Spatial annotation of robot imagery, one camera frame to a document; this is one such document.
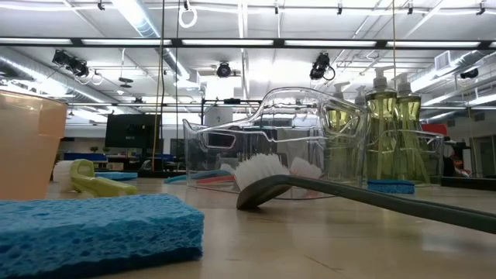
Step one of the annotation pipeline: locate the red dish brush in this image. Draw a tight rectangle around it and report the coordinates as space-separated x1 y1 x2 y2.
195 156 325 199

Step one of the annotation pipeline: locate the grey round-headed dish brush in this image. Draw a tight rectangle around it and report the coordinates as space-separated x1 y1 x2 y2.
234 153 496 236

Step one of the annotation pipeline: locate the dark blue scrub sponge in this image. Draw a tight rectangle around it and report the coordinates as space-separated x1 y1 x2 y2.
366 179 416 195

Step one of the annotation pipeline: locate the yellow-green dish brush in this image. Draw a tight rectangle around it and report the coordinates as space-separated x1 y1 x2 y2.
53 158 139 198

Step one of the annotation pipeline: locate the clear plastic bin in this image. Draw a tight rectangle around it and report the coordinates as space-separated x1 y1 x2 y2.
363 129 446 186
181 86 371 201

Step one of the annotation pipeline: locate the black monitor screen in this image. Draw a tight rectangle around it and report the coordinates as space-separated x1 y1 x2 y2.
104 113 162 150

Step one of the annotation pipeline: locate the overhead beam with lights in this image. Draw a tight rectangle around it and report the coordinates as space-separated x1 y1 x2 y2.
0 36 496 50

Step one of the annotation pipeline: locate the light blue sponge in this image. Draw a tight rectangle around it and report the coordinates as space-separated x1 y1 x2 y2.
0 192 205 279
94 170 139 182

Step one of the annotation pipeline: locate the blue distant table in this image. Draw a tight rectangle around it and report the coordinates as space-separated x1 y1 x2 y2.
64 152 109 162

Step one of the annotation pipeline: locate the red box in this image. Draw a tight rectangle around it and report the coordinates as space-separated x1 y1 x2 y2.
420 122 449 136

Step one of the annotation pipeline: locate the black track light cluster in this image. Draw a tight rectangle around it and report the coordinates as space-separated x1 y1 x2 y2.
51 49 91 78

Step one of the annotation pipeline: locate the orange plastic bin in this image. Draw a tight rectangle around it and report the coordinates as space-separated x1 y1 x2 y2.
0 88 69 201

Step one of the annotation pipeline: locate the black ceiling device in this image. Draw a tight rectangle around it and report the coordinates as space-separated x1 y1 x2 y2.
459 67 481 81

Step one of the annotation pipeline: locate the black overhead camera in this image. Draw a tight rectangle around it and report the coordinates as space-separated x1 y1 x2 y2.
215 60 233 79

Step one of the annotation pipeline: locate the black hanging cable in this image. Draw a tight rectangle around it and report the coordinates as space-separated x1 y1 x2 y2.
175 0 181 171

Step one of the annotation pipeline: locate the yellow hanging cable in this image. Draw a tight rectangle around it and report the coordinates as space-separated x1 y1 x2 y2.
151 57 161 172

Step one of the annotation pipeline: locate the black hanging device with cable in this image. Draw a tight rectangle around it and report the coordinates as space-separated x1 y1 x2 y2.
308 52 336 82

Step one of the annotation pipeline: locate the white cable ring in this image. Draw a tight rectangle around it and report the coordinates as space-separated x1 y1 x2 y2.
178 5 198 29

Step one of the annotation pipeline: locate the silver ceiling duct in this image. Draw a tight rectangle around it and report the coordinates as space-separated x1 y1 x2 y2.
110 0 202 92
0 46 117 105
379 49 496 106

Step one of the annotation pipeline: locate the black aluminium table frame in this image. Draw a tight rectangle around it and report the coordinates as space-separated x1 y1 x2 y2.
137 169 496 192

